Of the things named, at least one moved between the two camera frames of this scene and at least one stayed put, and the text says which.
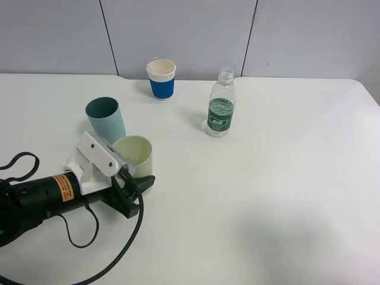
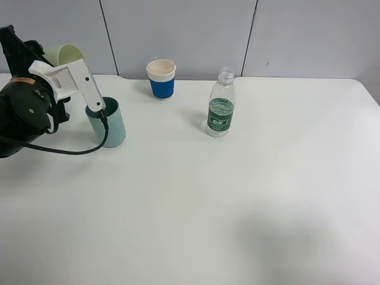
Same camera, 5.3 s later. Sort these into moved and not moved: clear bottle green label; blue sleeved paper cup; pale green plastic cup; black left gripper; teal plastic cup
Moved: pale green plastic cup; black left gripper
Not moved: teal plastic cup; clear bottle green label; blue sleeved paper cup
